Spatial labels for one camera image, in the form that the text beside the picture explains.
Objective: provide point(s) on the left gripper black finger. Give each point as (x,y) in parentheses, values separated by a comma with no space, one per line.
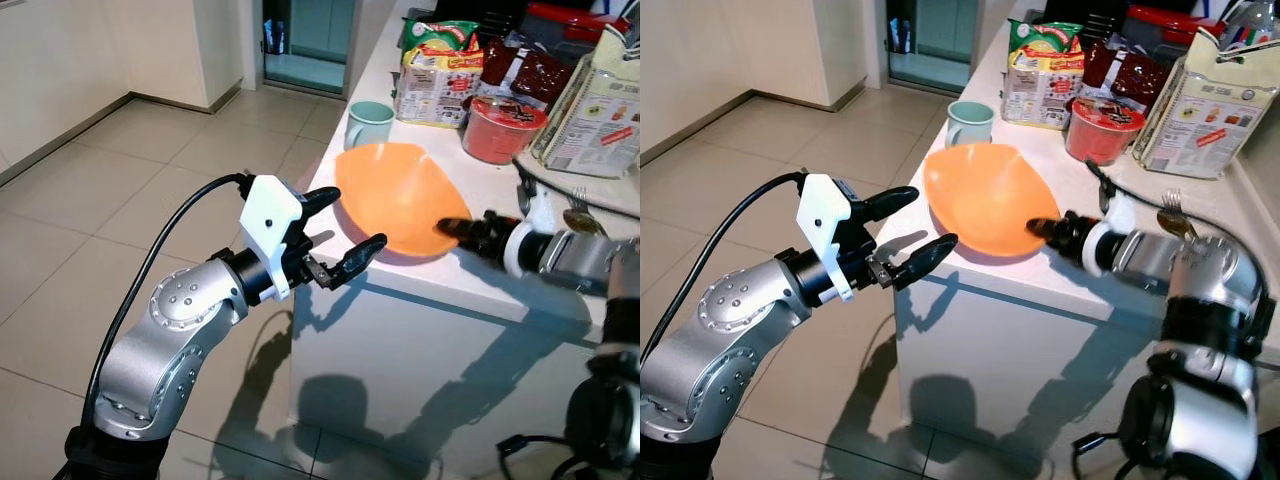
(890,203)
(360,258)
(925,258)
(322,201)

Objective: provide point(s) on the orange plastic bowl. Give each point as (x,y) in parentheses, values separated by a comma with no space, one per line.
(395,195)
(985,195)

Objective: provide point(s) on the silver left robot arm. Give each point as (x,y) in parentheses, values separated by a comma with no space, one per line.
(715,345)
(165,340)

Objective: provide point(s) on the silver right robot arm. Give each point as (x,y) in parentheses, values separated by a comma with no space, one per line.
(1200,300)
(585,260)

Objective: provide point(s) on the mint green mug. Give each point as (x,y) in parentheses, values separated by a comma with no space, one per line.
(968,124)
(368,125)

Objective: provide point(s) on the metal spoon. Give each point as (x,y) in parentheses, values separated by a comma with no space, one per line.
(583,222)
(1177,224)

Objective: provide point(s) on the silver metal fork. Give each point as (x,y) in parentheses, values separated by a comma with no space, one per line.
(580,198)
(1171,200)

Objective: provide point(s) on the red instant noodle cup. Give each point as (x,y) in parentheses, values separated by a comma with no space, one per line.
(500,135)
(1100,135)

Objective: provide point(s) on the white counter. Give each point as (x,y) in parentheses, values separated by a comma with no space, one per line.
(420,350)
(1010,340)

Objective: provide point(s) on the green yellow noodle multipack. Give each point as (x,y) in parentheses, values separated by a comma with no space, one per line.
(438,80)
(1040,80)

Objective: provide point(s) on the glass door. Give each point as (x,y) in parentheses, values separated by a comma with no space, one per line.
(930,45)
(315,45)

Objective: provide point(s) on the beige printed carton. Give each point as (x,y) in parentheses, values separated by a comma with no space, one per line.
(595,115)
(1205,115)

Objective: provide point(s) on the dark red snack packet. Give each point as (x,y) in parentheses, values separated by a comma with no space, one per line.
(535,75)
(1135,75)

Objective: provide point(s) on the black appliance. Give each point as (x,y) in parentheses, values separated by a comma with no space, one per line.
(1085,12)
(485,12)

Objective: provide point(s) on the red plastic container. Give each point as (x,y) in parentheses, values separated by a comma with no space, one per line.
(1175,22)
(575,20)

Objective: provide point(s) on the clear plastic bottle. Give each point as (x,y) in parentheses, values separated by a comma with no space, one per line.
(1250,22)

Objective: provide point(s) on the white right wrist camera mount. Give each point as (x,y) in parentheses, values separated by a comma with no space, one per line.
(518,250)
(1097,248)

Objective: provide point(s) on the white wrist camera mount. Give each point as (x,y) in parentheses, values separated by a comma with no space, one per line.
(822,215)
(268,215)
(518,250)
(1097,248)

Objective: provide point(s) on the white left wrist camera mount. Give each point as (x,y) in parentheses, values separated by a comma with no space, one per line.
(268,215)
(822,215)

